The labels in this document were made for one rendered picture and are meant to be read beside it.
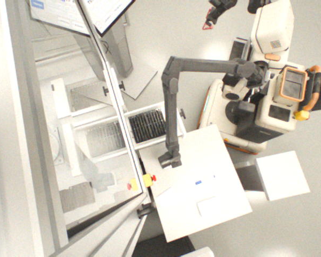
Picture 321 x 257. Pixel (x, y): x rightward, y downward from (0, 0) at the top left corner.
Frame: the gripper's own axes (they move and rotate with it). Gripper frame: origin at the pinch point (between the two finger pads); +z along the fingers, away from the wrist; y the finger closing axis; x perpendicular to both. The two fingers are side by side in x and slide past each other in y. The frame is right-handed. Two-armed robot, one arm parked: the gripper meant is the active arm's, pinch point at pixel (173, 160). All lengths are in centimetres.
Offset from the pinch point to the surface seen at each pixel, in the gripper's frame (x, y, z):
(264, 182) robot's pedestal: 53, 32, 6
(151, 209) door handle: -18, 17, -72
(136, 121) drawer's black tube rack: -15.6, -30.3, -8.9
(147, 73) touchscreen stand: 12, -114, 77
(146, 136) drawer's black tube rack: -12.2, -18.6, -9.1
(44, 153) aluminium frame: -21, 6, -116
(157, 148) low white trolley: -7.9, -11.8, 5.0
